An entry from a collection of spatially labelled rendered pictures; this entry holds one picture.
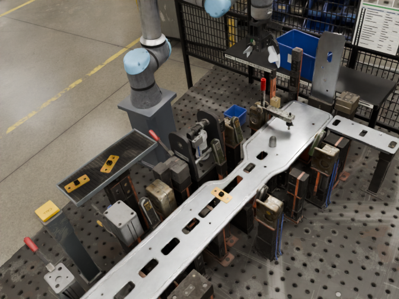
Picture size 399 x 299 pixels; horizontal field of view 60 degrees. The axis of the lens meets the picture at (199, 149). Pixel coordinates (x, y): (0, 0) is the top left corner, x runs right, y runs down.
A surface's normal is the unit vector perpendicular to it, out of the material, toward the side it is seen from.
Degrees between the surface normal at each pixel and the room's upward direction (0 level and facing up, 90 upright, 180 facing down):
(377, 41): 90
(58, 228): 90
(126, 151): 0
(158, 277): 0
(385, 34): 90
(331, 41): 90
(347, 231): 0
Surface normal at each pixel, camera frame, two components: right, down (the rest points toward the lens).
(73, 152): -0.11, -0.71
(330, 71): -0.67, 0.57
